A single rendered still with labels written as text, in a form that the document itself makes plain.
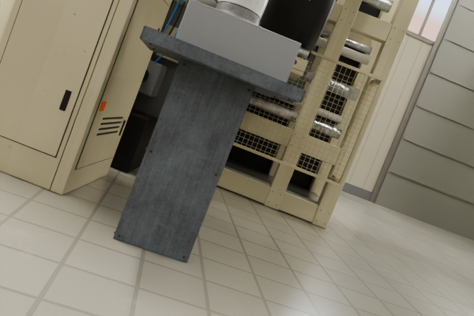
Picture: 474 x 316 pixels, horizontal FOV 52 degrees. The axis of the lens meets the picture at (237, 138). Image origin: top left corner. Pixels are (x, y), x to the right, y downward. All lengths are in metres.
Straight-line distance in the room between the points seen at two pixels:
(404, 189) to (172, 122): 5.33
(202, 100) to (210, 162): 0.20
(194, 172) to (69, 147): 0.51
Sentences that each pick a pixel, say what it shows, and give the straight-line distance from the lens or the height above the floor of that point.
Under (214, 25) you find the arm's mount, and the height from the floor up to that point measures 0.73.
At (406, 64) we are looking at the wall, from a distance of 6.53.
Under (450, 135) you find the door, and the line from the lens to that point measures 6.81.
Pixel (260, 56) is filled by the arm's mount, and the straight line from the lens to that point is 1.52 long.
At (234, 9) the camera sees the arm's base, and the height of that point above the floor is 0.82.
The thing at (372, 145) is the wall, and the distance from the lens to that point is 6.40.
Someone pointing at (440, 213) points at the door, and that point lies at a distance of 6.95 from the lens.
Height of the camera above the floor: 0.54
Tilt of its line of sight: 4 degrees down
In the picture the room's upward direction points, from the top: 21 degrees clockwise
